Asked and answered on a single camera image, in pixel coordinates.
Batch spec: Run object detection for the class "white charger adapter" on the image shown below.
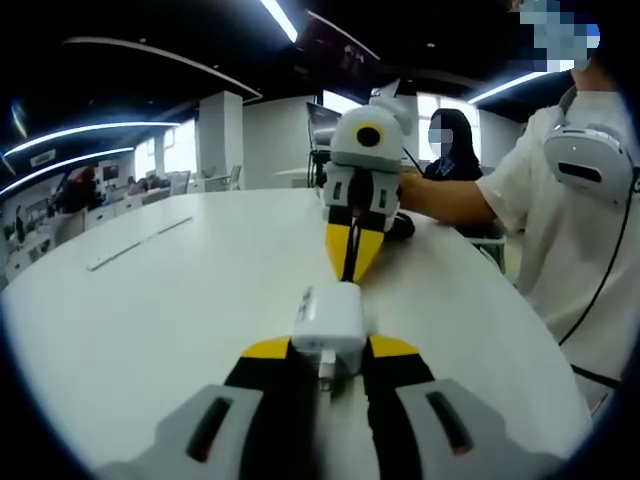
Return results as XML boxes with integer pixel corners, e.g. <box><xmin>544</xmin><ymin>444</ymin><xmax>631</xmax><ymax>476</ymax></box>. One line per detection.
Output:
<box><xmin>291</xmin><ymin>282</ymin><xmax>369</xmax><ymax>394</ymax></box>

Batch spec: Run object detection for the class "large dark hanging screen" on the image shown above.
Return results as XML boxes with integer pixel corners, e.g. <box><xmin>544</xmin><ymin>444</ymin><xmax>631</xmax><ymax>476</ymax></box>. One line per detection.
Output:
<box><xmin>294</xmin><ymin>10</ymin><xmax>382</xmax><ymax>81</ymax></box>

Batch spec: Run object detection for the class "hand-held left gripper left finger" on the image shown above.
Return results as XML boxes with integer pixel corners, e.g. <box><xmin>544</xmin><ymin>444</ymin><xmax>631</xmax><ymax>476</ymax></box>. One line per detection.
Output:
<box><xmin>94</xmin><ymin>335</ymin><xmax>325</xmax><ymax>480</ymax></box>

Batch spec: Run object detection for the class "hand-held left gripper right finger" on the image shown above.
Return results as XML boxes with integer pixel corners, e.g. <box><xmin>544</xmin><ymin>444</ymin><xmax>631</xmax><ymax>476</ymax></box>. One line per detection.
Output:
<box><xmin>359</xmin><ymin>333</ymin><xmax>569</xmax><ymax>480</ymax></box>

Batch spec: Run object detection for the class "ceiling light strip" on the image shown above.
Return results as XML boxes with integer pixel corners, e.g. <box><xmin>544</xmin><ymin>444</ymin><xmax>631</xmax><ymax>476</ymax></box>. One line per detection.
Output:
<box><xmin>0</xmin><ymin>146</ymin><xmax>135</xmax><ymax>196</ymax></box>
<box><xmin>259</xmin><ymin>0</ymin><xmax>299</xmax><ymax>42</ymax></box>
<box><xmin>0</xmin><ymin>121</ymin><xmax>182</xmax><ymax>157</ymax></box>
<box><xmin>468</xmin><ymin>71</ymin><xmax>545</xmax><ymax>105</ymax></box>

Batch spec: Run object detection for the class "black worn device cable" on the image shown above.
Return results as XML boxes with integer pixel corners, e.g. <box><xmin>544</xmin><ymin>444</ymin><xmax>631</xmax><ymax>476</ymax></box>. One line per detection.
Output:
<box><xmin>557</xmin><ymin>164</ymin><xmax>637</xmax><ymax>387</ymax></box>

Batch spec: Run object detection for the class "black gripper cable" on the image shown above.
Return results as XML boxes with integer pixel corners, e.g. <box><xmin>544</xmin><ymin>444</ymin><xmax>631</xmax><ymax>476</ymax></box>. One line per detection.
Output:
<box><xmin>401</xmin><ymin>146</ymin><xmax>427</xmax><ymax>177</ymax></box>

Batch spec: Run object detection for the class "white office chair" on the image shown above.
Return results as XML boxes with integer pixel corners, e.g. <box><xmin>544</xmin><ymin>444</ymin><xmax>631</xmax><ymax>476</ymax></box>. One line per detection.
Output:
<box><xmin>167</xmin><ymin>169</ymin><xmax>192</xmax><ymax>196</ymax></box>
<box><xmin>202</xmin><ymin>164</ymin><xmax>244</xmax><ymax>194</ymax></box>

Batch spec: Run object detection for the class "white worn device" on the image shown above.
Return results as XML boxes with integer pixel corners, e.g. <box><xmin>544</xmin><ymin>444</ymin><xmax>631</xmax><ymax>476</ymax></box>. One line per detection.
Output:
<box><xmin>542</xmin><ymin>124</ymin><xmax>634</xmax><ymax>204</ymax></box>

